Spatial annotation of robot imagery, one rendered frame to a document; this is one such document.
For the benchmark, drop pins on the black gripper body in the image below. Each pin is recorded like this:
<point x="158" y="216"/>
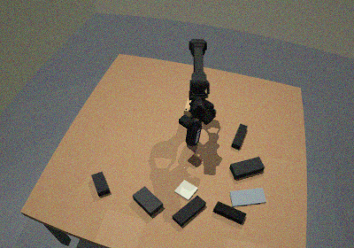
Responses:
<point x="188" y="121"/>

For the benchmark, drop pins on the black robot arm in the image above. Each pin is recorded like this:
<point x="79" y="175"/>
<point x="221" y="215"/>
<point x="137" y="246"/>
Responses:
<point x="199" y="83"/>

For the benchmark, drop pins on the dark grey controller unit with white label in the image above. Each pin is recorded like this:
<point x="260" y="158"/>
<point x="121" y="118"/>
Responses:
<point x="192" y="137"/>

